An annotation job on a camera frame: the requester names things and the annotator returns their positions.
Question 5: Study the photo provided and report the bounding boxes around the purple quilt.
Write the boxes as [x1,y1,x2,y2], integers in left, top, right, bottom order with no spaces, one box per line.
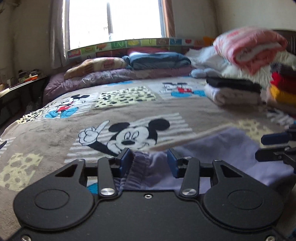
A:
[43,66,194,105]

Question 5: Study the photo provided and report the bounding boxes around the red folded garment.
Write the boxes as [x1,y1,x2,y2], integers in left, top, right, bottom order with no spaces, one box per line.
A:
[271,72,295,94]

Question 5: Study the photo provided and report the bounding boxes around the Mickey Mouse fleece blanket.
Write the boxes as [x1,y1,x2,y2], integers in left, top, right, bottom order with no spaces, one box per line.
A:
[1,77,282,238]

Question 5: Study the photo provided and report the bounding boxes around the pink rolled quilt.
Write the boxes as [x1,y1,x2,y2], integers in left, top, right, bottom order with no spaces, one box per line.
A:
[213,27,288,75]

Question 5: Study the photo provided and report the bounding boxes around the white folded garment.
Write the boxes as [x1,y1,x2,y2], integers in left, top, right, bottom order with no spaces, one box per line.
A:
[204,84,261,106]

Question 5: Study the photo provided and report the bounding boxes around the brown right curtain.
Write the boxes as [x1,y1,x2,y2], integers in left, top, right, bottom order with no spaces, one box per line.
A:
[162,0,176,37]

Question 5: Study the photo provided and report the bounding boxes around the dark side desk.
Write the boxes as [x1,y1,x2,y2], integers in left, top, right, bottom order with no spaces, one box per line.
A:
[1,75,51,128]

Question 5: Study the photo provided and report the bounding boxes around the yellow patterned pillow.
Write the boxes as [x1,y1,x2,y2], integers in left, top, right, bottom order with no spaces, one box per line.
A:
[64,57,127,80]

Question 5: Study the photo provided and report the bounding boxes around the colourful alphabet play mat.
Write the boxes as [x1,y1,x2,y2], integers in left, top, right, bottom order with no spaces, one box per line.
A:
[67,37,214,63]

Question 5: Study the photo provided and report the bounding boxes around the yellow folded garment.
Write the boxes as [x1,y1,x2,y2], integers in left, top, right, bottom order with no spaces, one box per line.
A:
[269,84,296,105]

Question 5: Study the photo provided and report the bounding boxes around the white cream bedding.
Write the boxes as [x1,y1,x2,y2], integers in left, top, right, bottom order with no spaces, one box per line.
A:
[184,46,296,90]

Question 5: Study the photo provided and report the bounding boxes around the beige folded garment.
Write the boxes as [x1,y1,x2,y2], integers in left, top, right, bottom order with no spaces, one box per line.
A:
[266,89,296,115]

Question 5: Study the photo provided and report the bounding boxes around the black folded garment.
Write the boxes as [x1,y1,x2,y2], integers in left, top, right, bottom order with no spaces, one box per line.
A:
[206,77,261,93]

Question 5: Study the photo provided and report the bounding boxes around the grey curtain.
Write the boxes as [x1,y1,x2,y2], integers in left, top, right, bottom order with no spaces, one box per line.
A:
[50,0,70,69]

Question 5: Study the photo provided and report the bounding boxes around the black white striped garment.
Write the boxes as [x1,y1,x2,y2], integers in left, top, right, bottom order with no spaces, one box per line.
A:
[270,62,295,80]

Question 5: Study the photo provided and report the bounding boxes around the lavender sweatpants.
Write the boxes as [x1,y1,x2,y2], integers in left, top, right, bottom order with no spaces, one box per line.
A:
[114,128,295,197]

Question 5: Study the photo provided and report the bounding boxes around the light blue plush toy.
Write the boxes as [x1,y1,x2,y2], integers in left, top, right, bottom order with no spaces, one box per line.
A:
[190,68,220,78]

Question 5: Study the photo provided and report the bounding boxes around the dark wooden headboard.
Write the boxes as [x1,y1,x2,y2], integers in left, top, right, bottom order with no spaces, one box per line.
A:
[274,30,296,55]

